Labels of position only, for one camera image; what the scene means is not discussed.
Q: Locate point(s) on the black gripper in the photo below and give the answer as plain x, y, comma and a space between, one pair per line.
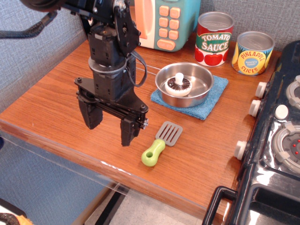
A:
112, 90

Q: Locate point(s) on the white toy mushroom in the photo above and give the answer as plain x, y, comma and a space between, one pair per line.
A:
178, 86

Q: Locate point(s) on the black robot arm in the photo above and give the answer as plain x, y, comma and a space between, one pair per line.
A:
113, 37

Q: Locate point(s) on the blue cloth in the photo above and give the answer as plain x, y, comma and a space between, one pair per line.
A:
202, 110

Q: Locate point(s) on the toy microwave teal and orange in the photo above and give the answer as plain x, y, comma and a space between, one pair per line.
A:
165, 25

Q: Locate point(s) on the tomato sauce can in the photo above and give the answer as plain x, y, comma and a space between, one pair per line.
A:
214, 33

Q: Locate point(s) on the white stove knob lower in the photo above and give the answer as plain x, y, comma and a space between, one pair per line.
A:
240, 149

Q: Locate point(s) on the white stove knob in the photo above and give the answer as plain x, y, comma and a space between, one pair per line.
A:
254, 107
260, 90
240, 149

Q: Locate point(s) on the orange object bottom left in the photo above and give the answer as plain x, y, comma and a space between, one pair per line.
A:
10, 219

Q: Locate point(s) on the white stove knob middle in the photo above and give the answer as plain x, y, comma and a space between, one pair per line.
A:
254, 107

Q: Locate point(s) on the white stove knob upper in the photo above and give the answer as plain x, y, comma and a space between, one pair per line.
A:
260, 90

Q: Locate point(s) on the pineapple slices can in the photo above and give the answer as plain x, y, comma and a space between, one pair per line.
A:
252, 53

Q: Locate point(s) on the white round stove button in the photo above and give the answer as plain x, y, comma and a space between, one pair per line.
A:
281, 112

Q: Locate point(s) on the black toy stove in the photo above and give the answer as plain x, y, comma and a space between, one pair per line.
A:
268, 191

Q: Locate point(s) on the green handled grey spatula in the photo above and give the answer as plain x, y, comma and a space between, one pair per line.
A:
167, 135

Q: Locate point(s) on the steel pan with wire handle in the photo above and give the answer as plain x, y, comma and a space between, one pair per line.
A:
201, 78

